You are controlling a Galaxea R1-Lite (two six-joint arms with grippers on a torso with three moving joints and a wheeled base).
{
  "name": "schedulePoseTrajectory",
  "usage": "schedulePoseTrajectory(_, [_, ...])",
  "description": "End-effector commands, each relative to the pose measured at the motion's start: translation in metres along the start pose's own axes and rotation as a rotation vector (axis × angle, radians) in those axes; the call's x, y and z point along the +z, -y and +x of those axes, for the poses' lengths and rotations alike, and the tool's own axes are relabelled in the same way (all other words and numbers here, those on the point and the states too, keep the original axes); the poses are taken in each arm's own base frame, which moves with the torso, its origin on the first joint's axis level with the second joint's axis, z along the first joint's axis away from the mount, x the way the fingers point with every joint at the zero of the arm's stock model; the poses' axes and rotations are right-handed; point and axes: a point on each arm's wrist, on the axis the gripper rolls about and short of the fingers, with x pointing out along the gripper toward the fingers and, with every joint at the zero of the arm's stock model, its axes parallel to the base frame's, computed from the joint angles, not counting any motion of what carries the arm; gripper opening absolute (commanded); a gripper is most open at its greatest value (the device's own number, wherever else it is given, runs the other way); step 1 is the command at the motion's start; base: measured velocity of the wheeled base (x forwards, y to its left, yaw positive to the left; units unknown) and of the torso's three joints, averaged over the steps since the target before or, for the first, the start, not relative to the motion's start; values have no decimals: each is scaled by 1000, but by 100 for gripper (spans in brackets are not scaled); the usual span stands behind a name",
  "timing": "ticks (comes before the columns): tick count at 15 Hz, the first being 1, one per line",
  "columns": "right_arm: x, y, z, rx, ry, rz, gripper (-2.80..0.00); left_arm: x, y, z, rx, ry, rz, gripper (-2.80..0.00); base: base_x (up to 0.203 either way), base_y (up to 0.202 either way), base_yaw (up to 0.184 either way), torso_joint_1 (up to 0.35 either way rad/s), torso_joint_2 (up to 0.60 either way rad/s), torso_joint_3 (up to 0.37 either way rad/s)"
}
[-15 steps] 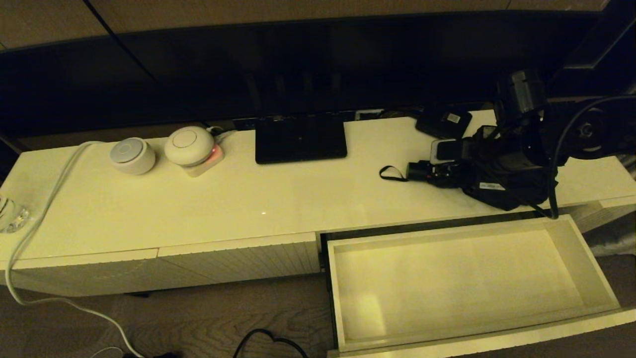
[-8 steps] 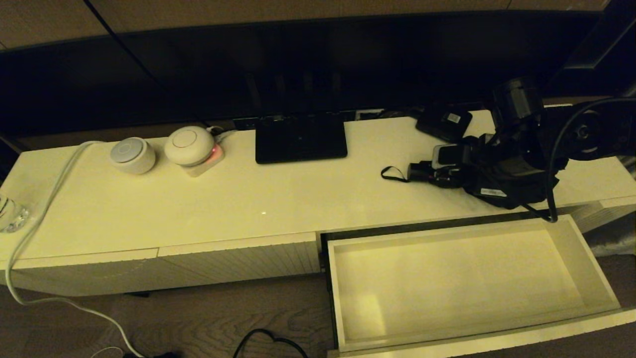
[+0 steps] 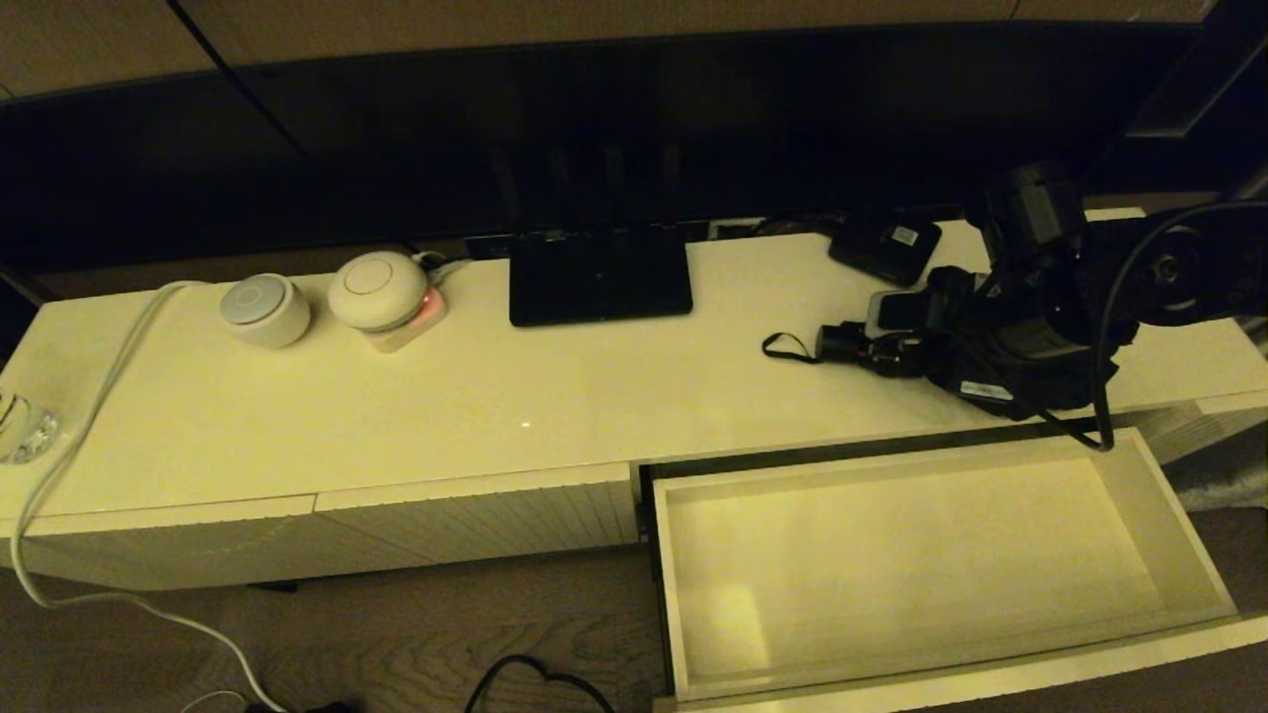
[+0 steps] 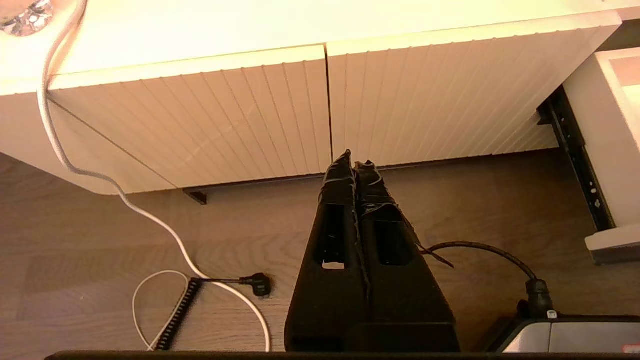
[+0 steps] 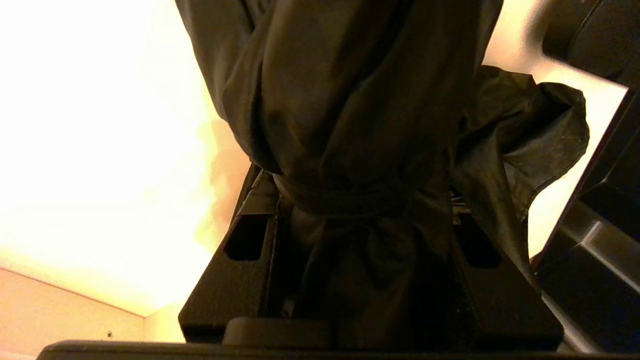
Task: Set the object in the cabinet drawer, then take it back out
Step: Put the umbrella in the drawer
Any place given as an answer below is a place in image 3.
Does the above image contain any black umbrella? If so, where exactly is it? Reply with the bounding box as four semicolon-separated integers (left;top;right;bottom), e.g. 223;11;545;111
761;287;1120;422

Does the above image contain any cream white ribbed drawer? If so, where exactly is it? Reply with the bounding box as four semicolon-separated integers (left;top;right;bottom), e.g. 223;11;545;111
637;428;1268;713

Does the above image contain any white TV cabinet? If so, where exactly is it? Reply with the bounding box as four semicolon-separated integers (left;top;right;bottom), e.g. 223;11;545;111
0;208;1268;595

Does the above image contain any black set-top box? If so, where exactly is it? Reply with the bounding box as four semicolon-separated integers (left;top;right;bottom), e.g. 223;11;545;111
828;212;942;288

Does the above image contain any silver ribbed column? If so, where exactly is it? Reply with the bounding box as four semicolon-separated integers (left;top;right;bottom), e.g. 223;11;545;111
1233;163;1268;362

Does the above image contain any white cloth on floor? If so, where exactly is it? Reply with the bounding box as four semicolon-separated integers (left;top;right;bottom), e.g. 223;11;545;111
1174;436;1268;511

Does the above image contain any large black television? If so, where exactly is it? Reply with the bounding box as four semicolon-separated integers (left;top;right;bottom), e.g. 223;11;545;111
0;25;1268;273

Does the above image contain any wide ribbed cabinet front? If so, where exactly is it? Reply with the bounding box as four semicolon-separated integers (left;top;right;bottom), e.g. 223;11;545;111
315;462;640;575

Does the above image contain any white power strip red light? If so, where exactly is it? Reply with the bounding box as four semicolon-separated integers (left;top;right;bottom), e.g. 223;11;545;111
365;287;450;356

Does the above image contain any white round dome device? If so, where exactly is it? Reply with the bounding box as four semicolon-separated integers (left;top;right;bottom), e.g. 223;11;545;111
327;252;430;334

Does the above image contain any white speaker grey top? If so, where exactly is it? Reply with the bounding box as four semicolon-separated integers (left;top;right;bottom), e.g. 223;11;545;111
219;274;313;350

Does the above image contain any plain cream cabinet front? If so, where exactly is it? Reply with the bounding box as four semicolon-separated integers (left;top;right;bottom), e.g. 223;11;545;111
0;495;320;595

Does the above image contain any clear glass object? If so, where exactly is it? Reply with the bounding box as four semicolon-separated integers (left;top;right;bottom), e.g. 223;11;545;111
0;388;62;465

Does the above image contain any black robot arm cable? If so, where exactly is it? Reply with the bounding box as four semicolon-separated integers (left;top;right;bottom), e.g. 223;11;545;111
1035;201;1268;454

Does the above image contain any black television base plate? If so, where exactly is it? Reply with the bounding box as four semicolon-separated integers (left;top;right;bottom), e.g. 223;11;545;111
508;226;693;329

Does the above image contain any black floor cable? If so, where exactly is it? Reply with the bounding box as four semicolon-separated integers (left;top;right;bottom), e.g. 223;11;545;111
466;656;615;713

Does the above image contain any thin black hanging cable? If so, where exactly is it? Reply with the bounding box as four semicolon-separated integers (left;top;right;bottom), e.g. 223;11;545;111
166;0;422;256

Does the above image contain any white power cable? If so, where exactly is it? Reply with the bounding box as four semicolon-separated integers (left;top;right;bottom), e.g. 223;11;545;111
12;282;288;713

